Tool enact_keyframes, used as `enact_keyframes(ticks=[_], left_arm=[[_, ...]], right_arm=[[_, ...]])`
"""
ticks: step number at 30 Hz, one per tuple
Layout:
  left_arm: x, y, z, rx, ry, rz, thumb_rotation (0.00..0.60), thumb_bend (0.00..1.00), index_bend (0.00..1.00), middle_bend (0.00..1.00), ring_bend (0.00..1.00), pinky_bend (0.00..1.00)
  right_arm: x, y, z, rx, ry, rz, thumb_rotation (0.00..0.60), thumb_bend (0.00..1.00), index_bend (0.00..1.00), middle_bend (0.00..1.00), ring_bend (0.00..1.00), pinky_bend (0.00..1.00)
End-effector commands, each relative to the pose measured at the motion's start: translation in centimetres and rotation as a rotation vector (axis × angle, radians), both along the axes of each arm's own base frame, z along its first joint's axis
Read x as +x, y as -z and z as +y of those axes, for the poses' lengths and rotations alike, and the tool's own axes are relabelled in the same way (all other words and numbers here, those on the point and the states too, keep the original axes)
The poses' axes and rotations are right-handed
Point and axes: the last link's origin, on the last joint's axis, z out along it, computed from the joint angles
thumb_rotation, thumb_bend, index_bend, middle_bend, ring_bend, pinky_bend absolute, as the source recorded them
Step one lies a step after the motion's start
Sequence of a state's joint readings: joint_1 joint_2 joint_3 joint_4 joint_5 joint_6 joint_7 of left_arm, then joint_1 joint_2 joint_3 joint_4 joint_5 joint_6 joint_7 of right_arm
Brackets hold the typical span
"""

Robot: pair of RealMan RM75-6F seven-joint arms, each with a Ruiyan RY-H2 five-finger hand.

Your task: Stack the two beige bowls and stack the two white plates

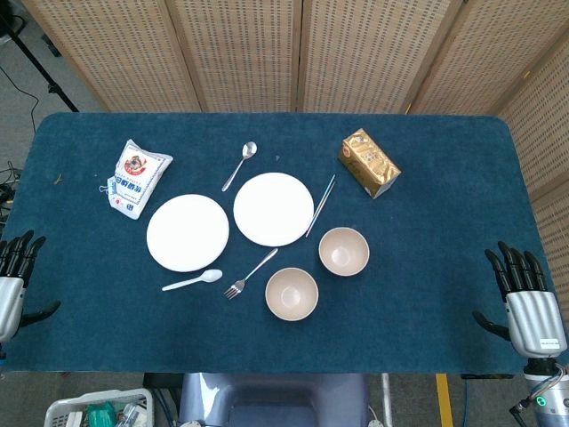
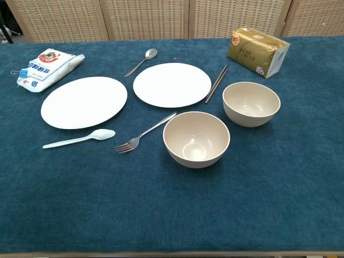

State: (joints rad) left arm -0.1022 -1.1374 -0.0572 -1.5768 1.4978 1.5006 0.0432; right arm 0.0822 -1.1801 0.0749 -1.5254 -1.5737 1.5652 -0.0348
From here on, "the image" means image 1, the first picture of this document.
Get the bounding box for bundle of black cables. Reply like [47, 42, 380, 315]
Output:
[0, 162, 21, 214]

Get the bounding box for white plastic basket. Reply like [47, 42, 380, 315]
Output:
[44, 388, 155, 427]

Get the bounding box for metal fork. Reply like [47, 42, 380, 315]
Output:
[223, 247, 279, 301]

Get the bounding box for blue table cloth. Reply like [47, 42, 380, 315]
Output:
[0, 111, 534, 375]

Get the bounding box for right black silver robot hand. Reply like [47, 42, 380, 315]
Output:
[472, 241, 568, 359]

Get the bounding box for gold foil package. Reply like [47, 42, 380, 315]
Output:
[337, 127, 403, 200]

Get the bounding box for white printed food bag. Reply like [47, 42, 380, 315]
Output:
[108, 139, 174, 221]

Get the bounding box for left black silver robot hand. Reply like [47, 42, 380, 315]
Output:
[0, 230, 62, 343]

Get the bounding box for white plastic spoon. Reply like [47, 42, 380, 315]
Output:
[161, 269, 224, 293]

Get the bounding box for beige bowl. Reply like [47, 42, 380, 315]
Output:
[317, 227, 371, 278]
[265, 267, 319, 322]

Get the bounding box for wicker folding screen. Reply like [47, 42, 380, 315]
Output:
[20, 0, 569, 321]

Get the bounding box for white table leg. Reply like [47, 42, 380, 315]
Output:
[380, 373, 395, 427]

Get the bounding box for metal chopstick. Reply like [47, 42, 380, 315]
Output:
[305, 173, 335, 237]
[306, 175, 337, 238]

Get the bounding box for black tripod stand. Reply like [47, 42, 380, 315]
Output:
[0, 12, 80, 113]

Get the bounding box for white round plate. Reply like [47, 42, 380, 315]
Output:
[146, 193, 230, 273]
[233, 172, 315, 247]

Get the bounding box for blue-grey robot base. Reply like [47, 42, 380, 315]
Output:
[177, 372, 370, 427]

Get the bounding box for metal spoon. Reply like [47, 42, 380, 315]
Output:
[220, 141, 259, 193]

